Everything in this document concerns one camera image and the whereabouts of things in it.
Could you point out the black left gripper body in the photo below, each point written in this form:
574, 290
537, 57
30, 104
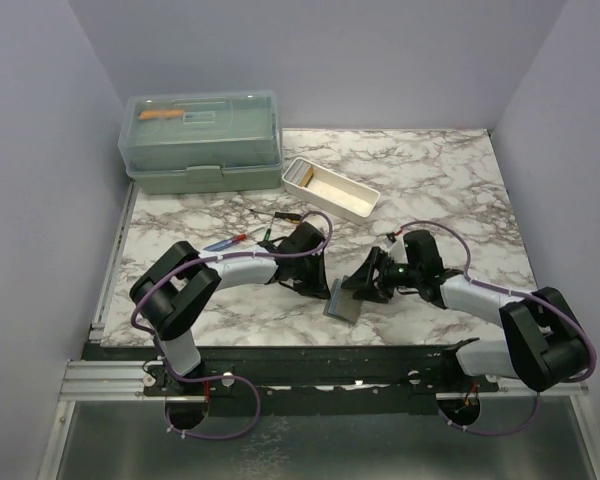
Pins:
308, 280

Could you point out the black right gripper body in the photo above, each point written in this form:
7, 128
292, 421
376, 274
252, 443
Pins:
392, 275

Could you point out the beige card holder wallet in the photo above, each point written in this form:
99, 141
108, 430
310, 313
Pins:
342, 306

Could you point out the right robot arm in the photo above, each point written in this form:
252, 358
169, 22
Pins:
543, 343

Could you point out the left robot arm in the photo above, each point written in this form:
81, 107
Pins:
173, 293

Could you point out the white rectangular card tray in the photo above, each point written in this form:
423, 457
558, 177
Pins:
336, 194

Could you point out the plain gold card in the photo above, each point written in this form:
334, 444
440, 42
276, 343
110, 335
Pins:
306, 178

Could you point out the stack of credit cards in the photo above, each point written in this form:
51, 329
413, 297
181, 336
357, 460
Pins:
297, 171

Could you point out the black yellow marker pen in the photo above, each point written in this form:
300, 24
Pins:
289, 217

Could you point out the red blue pen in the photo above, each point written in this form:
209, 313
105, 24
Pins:
226, 243

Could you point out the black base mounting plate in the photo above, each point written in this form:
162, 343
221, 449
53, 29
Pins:
309, 381

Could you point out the green plastic storage box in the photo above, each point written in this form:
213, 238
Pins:
228, 141

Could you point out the orange item inside box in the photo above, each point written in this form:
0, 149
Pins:
160, 114

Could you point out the aluminium rail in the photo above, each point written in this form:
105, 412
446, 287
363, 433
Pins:
102, 381

